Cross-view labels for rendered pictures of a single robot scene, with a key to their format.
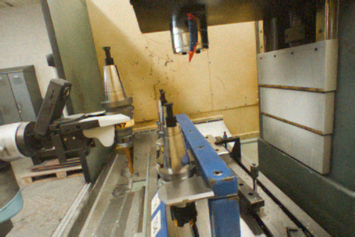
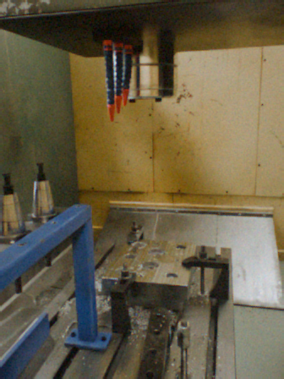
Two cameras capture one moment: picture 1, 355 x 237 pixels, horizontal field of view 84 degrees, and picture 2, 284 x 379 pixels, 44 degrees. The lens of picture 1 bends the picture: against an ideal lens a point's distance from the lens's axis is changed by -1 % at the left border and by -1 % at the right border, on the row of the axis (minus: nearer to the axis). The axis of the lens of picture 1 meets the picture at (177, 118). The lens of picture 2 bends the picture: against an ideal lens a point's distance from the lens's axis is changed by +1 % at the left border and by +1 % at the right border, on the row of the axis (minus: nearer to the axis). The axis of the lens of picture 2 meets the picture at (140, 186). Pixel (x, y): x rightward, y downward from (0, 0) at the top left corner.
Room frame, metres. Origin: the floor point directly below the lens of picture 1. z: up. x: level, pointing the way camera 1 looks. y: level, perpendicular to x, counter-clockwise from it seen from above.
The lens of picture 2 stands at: (0.04, -0.37, 1.43)
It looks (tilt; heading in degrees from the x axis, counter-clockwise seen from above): 13 degrees down; 19
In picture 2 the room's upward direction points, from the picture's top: 1 degrees counter-clockwise
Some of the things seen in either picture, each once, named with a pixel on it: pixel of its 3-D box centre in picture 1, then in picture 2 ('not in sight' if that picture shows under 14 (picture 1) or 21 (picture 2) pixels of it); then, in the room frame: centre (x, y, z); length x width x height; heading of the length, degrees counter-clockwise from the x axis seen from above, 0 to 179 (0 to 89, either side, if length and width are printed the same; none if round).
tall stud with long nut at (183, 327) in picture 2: (254, 179); (183, 350); (0.64, -0.25, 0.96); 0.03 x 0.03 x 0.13
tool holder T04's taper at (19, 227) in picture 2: (166, 117); (10, 212); (0.52, 0.03, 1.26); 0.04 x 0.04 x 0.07
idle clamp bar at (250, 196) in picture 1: (237, 188); (155, 355); (0.65, -0.19, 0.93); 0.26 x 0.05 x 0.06; 10
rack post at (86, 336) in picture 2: not in sight; (84, 282); (0.69, -0.01, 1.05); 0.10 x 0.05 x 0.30; 95
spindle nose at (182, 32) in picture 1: (189, 37); (144, 73); (0.90, -0.10, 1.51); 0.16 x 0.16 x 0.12
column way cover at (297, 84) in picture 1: (288, 103); not in sight; (0.94, -0.54, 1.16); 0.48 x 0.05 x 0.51; 5
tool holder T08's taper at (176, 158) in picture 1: (174, 145); not in sight; (0.30, 0.01, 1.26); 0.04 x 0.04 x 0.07
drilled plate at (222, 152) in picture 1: (197, 150); (154, 266); (0.98, -0.09, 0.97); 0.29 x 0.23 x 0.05; 5
